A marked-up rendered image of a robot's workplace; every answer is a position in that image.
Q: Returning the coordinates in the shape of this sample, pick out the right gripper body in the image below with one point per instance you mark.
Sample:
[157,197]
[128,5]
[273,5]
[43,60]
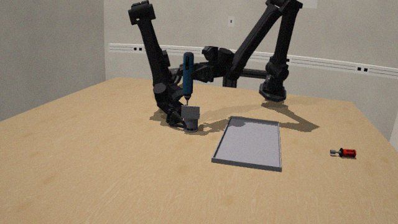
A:
[177,109]

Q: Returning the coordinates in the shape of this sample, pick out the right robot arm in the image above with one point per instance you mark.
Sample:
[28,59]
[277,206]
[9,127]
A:
[158,60]

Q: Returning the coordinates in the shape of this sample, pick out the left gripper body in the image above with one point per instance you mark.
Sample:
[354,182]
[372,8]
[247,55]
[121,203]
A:
[210,72]

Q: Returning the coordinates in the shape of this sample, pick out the grey cylinder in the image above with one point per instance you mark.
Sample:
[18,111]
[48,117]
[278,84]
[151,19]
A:
[192,125]

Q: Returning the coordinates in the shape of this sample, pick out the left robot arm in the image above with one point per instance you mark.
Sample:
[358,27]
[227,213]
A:
[231,64]

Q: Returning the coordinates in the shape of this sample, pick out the blue electric nut driver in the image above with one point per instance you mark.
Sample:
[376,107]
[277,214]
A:
[188,61]

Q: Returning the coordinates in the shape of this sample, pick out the red-handled nut driver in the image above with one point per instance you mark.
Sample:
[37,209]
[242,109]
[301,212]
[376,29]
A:
[344,152]

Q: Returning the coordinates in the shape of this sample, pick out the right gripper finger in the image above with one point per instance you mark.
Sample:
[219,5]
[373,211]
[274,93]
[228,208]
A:
[174,118]

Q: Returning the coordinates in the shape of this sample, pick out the grey metal bracket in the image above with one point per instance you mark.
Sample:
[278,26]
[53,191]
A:
[190,112]

